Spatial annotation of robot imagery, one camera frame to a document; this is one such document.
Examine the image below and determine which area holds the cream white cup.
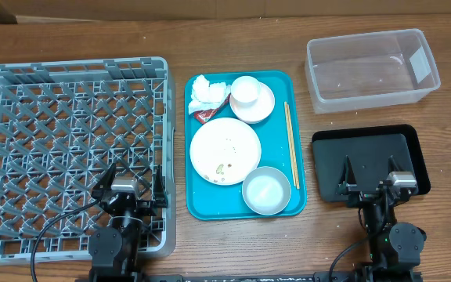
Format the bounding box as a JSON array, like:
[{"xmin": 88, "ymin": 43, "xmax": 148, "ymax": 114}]
[{"xmin": 231, "ymin": 76, "xmax": 261, "ymax": 107}]

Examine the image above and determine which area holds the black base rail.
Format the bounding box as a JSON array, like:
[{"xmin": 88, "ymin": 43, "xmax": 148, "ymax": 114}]
[{"xmin": 146, "ymin": 271, "xmax": 358, "ymax": 282}]

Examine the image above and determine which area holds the white napkin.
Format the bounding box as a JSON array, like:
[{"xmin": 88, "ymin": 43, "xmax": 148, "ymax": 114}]
[{"xmin": 188, "ymin": 74, "xmax": 231, "ymax": 114}]

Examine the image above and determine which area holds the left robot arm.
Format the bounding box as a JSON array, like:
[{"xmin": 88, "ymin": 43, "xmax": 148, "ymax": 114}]
[{"xmin": 88, "ymin": 164, "xmax": 168, "ymax": 282}]

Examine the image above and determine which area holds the pink shallow bowl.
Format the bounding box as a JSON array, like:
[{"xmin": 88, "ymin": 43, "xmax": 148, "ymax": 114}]
[{"xmin": 229, "ymin": 82, "xmax": 276, "ymax": 124}]

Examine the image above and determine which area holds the teal plastic serving tray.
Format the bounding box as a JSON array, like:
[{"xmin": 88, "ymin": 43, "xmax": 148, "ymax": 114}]
[{"xmin": 179, "ymin": 70, "xmax": 308, "ymax": 221}]

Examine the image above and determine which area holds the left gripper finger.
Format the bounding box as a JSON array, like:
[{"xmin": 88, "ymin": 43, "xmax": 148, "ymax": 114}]
[
  {"xmin": 153, "ymin": 165, "xmax": 168, "ymax": 208},
  {"xmin": 91, "ymin": 163, "xmax": 116, "ymax": 199}
]

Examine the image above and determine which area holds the clear plastic waste bin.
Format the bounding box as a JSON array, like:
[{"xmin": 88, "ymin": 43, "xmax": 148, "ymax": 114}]
[{"xmin": 305, "ymin": 29, "xmax": 441, "ymax": 114}]

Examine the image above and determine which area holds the black rectangular tray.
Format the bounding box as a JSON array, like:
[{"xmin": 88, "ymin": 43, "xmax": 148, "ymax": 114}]
[{"xmin": 312, "ymin": 124, "xmax": 431, "ymax": 202}]

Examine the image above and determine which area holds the grey plastic dish rack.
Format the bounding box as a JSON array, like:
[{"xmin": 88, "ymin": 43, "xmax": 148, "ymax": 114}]
[{"xmin": 0, "ymin": 56, "xmax": 176, "ymax": 265}]

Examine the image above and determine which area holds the large white dirty plate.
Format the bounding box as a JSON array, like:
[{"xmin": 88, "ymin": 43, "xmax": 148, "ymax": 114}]
[{"xmin": 189, "ymin": 117, "xmax": 262, "ymax": 186}]

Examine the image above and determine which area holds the red snack wrapper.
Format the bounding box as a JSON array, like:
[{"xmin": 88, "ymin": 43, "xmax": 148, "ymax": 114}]
[{"xmin": 193, "ymin": 95, "xmax": 230, "ymax": 125}]

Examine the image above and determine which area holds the grey white small bowl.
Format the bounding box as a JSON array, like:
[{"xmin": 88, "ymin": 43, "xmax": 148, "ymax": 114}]
[{"xmin": 242, "ymin": 167, "xmax": 291, "ymax": 215}]

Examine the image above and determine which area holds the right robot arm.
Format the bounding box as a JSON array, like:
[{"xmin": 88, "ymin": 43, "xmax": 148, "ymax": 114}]
[{"xmin": 327, "ymin": 157, "xmax": 427, "ymax": 281}]

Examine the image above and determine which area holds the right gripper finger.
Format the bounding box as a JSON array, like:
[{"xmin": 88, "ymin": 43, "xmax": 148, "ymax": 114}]
[
  {"xmin": 339, "ymin": 156, "xmax": 357, "ymax": 186},
  {"xmin": 387, "ymin": 155, "xmax": 402, "ymax": 181}
]

